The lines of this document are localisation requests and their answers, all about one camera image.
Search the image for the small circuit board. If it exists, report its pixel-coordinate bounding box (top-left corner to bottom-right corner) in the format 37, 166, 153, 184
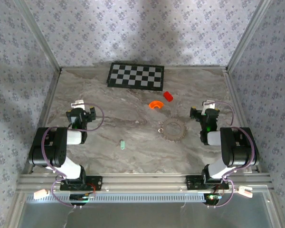
69, 192, 96, 207
204, 193, 223, 207

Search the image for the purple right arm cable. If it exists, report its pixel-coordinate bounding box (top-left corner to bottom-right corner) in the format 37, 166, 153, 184
205, 101, 256, 209

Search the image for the grey slotted cable duct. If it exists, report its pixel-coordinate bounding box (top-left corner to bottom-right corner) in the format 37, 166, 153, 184
26, 191, 206, 204

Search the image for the aluminium table side rail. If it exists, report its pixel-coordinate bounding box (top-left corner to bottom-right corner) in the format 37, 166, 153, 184
22, 67, 62, 174
223, 67, 262, 173

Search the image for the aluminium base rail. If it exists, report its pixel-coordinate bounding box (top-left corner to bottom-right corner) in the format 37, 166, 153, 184
16, 172, 274, 193

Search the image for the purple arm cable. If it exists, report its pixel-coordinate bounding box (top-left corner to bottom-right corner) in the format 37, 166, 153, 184
205, 101, 256, 209
44, 103, 105, 209

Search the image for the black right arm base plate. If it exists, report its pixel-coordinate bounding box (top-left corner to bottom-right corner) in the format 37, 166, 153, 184
185, 175, 230, 190

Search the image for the white tag clip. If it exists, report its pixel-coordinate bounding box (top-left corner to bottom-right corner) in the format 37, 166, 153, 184
236, 185, 254, 198

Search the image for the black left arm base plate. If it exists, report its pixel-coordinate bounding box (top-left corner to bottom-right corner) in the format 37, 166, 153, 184
59, 175, 103, 192

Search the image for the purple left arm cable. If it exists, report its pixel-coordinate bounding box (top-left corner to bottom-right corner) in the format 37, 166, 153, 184
44, 103, 105, 209

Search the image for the orange arch piece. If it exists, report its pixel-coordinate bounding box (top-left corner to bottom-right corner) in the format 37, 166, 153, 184
148, 100, 164, 110

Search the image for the black white checkerboard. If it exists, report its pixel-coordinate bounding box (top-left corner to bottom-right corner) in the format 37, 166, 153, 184
106, 62, 165, 92

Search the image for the clear keyring with metal rings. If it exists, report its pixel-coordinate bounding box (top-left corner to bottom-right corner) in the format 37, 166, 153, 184
158, 118, 189, 143

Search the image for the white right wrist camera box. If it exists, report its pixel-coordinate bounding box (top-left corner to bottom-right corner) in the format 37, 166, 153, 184
202, 100, 216, 110

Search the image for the grey metal sheet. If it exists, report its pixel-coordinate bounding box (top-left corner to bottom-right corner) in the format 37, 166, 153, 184
15, 192, 277, 228

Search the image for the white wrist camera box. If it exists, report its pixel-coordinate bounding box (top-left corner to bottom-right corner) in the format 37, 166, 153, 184
202, 100, 216, 110
70, 100, 85, 109

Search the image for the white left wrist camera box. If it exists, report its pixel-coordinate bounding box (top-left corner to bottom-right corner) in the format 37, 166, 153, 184
70, 100, 85, 109

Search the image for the aluminium corner post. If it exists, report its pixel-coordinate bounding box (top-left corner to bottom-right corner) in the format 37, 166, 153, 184
227, 0, 273, 72
14, 0, 62, 72

